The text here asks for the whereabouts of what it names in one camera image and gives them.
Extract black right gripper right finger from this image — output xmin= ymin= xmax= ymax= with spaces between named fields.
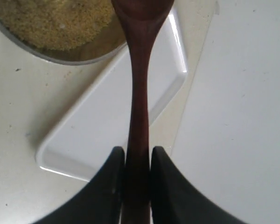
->
xmin=150 ymin=146 xmax=242 ymax=224

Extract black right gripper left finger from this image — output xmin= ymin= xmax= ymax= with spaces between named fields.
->
xmin=36 ymin=147 xmax=125 ymax=224

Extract dark red wooden spoon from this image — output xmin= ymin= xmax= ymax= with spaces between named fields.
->
xmin=112 ymin=0 xmax=174 ymax=224

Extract white plastic tray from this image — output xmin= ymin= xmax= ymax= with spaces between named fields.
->
xmin=36 ymin=8 xmax=188 ymax=181

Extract steel bowl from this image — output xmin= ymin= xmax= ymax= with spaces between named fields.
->
xmin=0 ymin=12 xmax=126 ymax=65

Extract yellow millet grains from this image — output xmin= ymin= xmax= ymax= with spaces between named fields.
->
xmin=0 ymin=0 xmax=114 ymax=50

